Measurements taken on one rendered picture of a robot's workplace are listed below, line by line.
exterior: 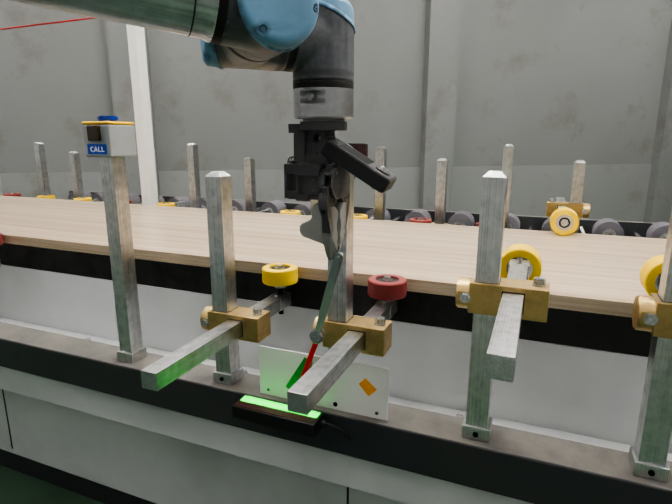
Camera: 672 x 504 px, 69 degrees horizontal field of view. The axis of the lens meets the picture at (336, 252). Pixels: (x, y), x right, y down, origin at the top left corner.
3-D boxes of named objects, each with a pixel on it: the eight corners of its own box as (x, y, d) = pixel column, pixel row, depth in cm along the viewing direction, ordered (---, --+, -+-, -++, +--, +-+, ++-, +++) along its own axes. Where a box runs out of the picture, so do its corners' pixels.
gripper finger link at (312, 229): (304, 256, 80) (304, 200, 78) (338, 260, 78) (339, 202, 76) (295, 260, 77) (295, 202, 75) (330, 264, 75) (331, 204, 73)
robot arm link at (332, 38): (277, 1, 72) (339, 8, 76) (279, 90, 75) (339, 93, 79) (299, -16, 64) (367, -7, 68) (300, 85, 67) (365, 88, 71)
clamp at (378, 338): (383, 357, 85) (384, 330, 83) (312, 345, 90) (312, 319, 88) (392, 345, 90) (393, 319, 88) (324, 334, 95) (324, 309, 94)
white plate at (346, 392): (387, 422, 87) (388, 369, 84) (259, 393, 96) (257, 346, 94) (388, 420, 87) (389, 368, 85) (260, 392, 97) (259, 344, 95)
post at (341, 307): (345, 410, 91) (346, 143, 80) (328, 406, 92) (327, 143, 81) (352, 401, 94) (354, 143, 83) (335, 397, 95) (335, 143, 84)
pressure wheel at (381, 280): (399, 339, 98) (401, 283, 96) (361, 333, 101) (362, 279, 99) (409, 325, 106) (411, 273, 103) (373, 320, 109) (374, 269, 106)
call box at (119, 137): (111, 161, 97) (107, 120, 96) (85, 160, 100) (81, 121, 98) (138, 159, 104) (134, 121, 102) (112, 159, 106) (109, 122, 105)
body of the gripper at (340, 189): (305, 197, 82) (304, 122, 80) (353, 199, 79) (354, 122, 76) (283, 202, 75) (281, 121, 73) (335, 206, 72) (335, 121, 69)
